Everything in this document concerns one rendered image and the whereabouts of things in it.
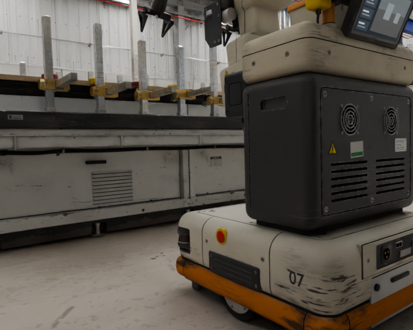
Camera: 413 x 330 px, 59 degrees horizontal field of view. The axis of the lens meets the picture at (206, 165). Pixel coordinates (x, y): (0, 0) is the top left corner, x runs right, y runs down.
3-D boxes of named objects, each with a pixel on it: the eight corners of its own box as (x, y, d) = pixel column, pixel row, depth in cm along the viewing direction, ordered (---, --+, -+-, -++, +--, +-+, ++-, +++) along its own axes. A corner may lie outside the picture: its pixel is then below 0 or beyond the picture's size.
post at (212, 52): (218, 117, 236) (216, 42, 234) (214, 117, 234) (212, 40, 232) (215, 118, 239) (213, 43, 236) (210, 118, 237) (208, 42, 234)
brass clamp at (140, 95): (160, 99, 209) (160, 91, 209) (138, 99, 202) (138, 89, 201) (155, 101, 214) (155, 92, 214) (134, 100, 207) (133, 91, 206)
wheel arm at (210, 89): (215, 93, 203) (215, 85, 203) (210, 92, 201) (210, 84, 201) (174, 101, 238) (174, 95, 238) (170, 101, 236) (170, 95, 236)
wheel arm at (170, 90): (177, 93, 188) (176, 85, 188) (171, 93, 186) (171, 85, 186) (139, 103, 224) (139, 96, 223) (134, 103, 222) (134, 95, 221)
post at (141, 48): (148, 126, 207) (145, 39, 205) (143, 126, 205) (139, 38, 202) (145, 126, 210) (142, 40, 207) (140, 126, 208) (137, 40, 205)
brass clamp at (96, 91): (118, 97, 195) (118, 87, 195) (93, 95, 187) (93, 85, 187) (114, 98, 200) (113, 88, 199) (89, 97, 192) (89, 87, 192)
